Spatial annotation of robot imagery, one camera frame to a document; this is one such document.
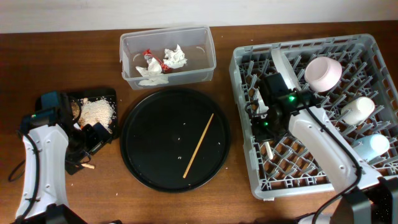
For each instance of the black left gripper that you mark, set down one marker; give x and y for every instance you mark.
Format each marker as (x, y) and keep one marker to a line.
(99, 135)

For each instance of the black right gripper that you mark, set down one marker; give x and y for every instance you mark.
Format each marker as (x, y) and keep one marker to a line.
(259, 134)

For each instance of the rice and peanut shells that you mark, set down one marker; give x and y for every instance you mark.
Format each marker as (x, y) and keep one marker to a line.
(99, 111)

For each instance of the grey plate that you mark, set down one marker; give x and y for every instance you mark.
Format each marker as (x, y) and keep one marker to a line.
(283, 67)

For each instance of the pink bowl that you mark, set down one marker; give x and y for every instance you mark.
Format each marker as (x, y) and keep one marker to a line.
(323, 73)

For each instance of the white tissue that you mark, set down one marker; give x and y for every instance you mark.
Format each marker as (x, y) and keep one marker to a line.
(152, 73)
(174, 58)

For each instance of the white cup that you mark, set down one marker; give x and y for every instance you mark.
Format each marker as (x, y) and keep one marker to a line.
(358, 110)

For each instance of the red snack wrapper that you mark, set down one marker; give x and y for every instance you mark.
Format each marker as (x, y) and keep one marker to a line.
(148, 55)

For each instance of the light blue cup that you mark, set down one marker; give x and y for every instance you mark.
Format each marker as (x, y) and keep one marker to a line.
(369, 147)

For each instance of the white plastic fork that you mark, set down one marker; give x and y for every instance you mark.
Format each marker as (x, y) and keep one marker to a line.
(269, 150)

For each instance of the brown walnut shell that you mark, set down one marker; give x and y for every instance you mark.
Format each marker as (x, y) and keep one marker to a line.
(75, 109)

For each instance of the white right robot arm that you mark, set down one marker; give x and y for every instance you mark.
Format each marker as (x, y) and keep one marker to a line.
(363, 195)

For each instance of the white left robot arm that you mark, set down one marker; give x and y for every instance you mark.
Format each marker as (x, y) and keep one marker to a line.
(53, 144)

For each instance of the grey dishwasher rack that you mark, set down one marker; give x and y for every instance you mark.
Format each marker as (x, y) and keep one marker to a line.
(293, 170)

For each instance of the stray peanut shell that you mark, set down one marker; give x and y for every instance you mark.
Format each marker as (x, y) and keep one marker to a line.
(88, 166)

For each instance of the black rectangular tray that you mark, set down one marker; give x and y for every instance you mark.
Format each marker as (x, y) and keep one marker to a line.
(102, 93)

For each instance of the wooden chopstick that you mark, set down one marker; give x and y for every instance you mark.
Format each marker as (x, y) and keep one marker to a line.
(198, 146)

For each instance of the round black tray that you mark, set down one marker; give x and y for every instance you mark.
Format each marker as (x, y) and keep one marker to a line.
(161, 132)

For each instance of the clear plastic bin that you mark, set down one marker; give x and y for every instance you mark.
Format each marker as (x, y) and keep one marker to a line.
(196, 43)

